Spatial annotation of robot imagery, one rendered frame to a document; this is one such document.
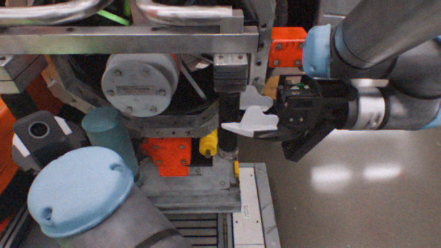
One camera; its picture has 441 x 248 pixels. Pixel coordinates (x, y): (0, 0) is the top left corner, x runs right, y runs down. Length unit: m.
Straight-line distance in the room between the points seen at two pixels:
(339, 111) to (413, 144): 1.48
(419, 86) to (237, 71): 0.27
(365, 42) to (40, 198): 0.33
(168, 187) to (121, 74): 0.70
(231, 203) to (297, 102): 0.77
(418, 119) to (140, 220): 0.44
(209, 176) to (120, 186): 0.91
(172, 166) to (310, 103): 0.57
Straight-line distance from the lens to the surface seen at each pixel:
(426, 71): 0.46
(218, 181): 1.10
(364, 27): 0.32
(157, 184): 1.12
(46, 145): 0.40
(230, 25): 0.38
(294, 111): 0.42
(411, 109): 0.50
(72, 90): 0.77
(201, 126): 0.74
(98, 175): 0.22
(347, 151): 1.68
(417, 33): 0.29
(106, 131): 0.63
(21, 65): 0.50
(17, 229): 1.17
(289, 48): 0.62
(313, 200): 1.40
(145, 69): 0.48
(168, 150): 0.81
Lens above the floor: 1.13
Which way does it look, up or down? 42 degrees down
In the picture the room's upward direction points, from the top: straight up
